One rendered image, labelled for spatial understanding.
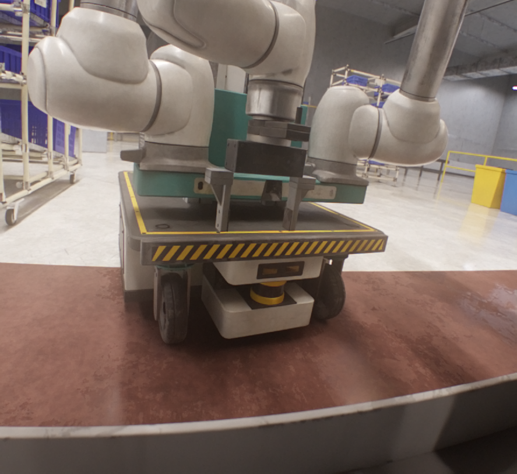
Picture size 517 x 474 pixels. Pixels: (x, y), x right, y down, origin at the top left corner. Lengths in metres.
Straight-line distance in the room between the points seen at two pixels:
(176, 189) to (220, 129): 0.26
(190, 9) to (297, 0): 0.20
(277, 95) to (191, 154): 0.29
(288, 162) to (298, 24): 0.21
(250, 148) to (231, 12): 0.20
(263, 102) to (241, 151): 0.08
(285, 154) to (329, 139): 0.40
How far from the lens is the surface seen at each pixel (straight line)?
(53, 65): 0.62
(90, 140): 5.70
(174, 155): 0.72
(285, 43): 0.49
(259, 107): 0.51
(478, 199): 6.43
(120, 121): 0.66
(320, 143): 0.94
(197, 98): 0.73
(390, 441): 0.21
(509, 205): 6.07
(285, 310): 0.85
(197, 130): 0.73
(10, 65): 2.13
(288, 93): 0.51
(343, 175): 0.94
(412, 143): 0.97
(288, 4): 0.53
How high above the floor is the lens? 0.54
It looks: 16 degrees down
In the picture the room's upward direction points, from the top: 8 degrees clockwise
